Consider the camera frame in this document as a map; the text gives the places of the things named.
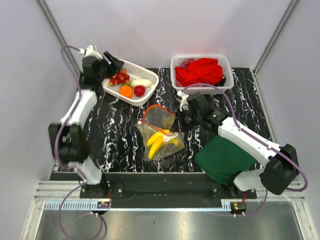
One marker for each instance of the white oval perforated basket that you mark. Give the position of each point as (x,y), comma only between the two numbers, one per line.
(135,72)

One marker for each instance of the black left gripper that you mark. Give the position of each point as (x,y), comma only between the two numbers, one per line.
(115,65)

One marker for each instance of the clear zip top bag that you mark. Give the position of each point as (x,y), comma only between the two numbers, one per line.
(156,118)

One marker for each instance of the red fake strawberry bunch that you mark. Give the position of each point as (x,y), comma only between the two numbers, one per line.
(120,78)

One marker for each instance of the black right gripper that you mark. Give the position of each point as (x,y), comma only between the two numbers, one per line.
(178,125)

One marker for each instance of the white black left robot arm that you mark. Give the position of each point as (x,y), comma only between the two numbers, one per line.
(68,141)

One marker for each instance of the red cloth in basket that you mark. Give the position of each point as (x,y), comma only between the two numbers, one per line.
(201,71)

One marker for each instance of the folded green cloth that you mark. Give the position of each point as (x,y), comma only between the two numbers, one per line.
(221,160)

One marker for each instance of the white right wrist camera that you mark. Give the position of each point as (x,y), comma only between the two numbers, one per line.
(184,106)

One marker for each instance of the pale cream fake food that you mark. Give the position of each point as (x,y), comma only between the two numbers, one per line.
(141,82)

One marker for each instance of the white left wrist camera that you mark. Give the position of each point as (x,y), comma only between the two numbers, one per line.
(91,50)

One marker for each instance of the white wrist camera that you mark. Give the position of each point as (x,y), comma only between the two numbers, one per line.
(184,106)
(91,50)

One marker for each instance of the white rectangular slotted basket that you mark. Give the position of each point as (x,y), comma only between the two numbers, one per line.
(203,88)

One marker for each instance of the red fake apple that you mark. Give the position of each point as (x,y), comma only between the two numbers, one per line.
(139,91)

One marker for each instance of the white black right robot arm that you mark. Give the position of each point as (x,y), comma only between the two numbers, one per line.
(279,163)

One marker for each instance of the yellow fake banana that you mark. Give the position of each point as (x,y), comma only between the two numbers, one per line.
(159,139)

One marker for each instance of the orange fake fruit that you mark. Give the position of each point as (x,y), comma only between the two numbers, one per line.
(126,91)

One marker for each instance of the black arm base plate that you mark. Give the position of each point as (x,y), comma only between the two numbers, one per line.
(194,191)

